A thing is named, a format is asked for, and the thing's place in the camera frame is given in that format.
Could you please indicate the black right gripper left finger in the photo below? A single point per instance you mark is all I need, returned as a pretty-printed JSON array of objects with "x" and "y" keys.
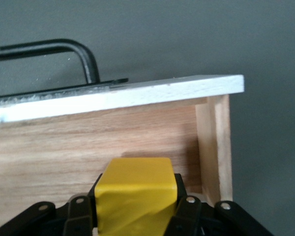
[{"x": 76, "y": 211}]

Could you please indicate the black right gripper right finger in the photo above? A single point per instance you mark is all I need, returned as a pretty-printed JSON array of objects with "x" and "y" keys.
[{"x": 199, "y": 218}]

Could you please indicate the white-fronted wooden drawer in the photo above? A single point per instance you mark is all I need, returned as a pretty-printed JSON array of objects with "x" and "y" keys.
[{"x": 88, "y": 137}]

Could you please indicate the yellow cube block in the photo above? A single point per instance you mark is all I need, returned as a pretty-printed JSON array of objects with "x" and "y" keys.
[{"x": 135, "y": 191}]

